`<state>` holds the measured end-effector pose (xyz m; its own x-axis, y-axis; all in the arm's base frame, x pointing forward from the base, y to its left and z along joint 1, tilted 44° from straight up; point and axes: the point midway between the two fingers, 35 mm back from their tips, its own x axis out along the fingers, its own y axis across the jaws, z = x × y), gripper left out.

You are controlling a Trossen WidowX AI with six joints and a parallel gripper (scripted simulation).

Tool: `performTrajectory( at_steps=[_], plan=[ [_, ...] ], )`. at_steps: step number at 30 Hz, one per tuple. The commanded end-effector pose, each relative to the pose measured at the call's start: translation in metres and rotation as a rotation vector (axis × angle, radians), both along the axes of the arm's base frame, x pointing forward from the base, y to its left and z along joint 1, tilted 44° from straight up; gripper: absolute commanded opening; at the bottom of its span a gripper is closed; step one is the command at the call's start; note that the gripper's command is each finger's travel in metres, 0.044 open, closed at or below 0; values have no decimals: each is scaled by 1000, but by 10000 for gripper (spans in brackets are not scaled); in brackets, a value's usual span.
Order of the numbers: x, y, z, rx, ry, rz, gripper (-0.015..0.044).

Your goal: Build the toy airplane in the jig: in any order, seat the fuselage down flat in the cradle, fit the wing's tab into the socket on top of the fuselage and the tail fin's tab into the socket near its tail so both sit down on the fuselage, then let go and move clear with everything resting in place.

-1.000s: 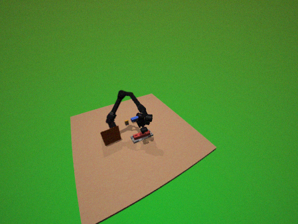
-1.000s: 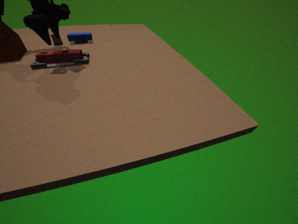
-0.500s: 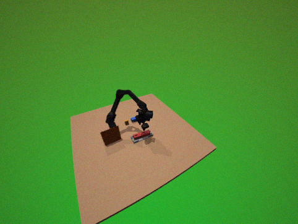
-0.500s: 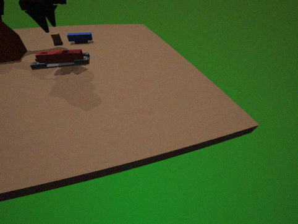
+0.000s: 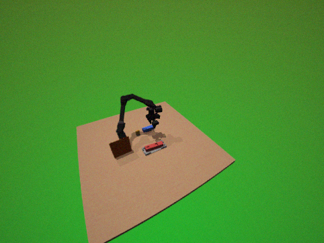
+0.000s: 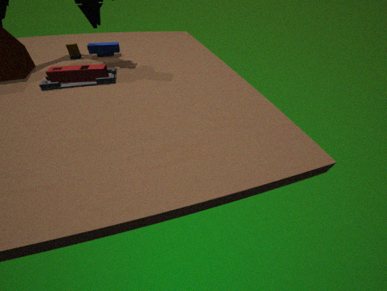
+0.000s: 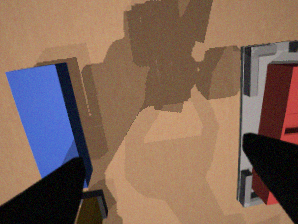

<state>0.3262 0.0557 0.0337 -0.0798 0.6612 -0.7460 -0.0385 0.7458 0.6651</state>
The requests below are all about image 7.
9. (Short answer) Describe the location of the yellow rectangular block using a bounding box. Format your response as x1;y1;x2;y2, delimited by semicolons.
76;197;103;224

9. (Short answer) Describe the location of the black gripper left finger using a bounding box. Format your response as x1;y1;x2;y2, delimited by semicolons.
0;156;86;224

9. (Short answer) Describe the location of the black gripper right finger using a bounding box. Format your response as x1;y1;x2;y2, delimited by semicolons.
242;133;298;224

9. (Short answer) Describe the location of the red bar with rectangular socket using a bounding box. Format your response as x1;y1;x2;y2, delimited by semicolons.
252;63;298;205

